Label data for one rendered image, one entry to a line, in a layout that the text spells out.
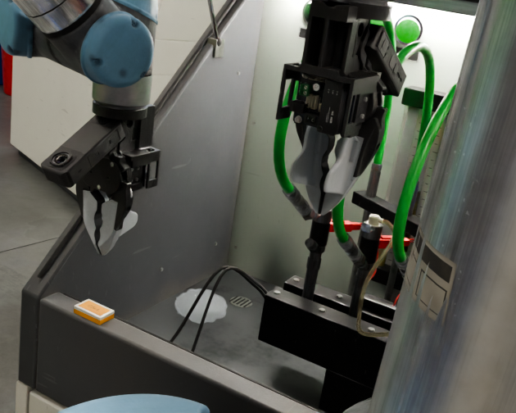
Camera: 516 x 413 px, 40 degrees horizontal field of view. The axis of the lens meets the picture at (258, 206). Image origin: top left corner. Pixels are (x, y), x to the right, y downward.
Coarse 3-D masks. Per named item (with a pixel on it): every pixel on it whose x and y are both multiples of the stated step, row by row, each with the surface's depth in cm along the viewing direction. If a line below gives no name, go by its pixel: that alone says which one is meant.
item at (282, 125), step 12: (384, 24) 107; (384, 96) 117; (288, 120) 87; (276, 132) 87; (384, 132) 120; (276, 144) 88; (384, 144) 121; (276, 156) 88; (276, 168) 90; (372, 168) 122; (288, 180) 92; (288, 192) 94
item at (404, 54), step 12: (408, 48) 93; (420, 48) 97; (432, 60) 103; (432, 72) 105; (432, 84) 107; (432, 96) 108; (420, 132) 112; (336, 216) 89; (336, 228) 90; (348, 240) 93; (348, 252) 97; (360, 252) 99; (360, 264) 101
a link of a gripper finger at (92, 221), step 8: (88, 192) 97; (96, 192) 97; (104, 192) 99; (88, 200) 97; (96, 200) 96; (104, 200) 97; (88, 208) 97; (96, 208) 97; (88, 216) 98; (96, 216) 97; (88, 224) 98; (96, 224) 98; (88, 232) 98; (96, 232) 98; (96, 240) 98; (96, 248) 99
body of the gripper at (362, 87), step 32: (320, 0) 63; (320, 32) 65; (352, 32) 62; (288, 64) 65; (320, 64) 63; (352, 64) 66; (288, 96) 67; (320, 96) 65; (352, 96) 62; (320, 128) 64; (352, 128) 64
